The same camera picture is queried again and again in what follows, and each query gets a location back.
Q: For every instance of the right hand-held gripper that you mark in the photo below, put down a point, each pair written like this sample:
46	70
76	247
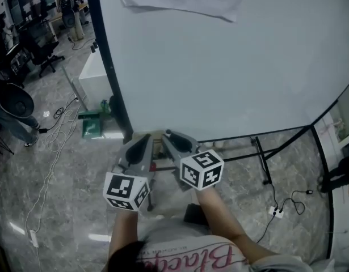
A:
202	170

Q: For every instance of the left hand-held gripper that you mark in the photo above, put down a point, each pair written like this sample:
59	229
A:
126	190

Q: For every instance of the small wooden box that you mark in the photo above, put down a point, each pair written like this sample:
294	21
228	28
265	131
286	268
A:
157	145

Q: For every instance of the person's left forearm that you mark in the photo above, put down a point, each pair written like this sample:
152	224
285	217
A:
124	231

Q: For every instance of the person's right forearm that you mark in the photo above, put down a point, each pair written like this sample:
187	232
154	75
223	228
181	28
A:
219	220

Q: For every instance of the green box on floor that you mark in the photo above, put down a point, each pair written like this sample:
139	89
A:
92	129

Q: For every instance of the white whiteboard on black stand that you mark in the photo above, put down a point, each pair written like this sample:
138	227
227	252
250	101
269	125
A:
219	72

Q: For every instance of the green bottle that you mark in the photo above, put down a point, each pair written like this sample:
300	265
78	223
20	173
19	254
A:
104	106

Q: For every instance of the person's white shoe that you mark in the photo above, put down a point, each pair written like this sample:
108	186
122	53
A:
160	216

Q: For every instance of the black waist pouch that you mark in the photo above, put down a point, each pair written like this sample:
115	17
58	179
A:
195	214

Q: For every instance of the white rectangular cabinet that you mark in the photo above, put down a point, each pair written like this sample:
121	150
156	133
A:
94	75

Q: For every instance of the black curved fixture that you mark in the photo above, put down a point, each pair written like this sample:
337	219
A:
94	47

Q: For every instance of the person's white printed shirt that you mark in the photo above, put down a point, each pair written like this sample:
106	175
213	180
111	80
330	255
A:
197	251

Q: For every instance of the white power strip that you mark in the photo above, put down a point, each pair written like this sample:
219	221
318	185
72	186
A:
34	238
276	212

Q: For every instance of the black office chair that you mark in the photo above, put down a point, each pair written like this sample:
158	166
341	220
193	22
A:
42	52

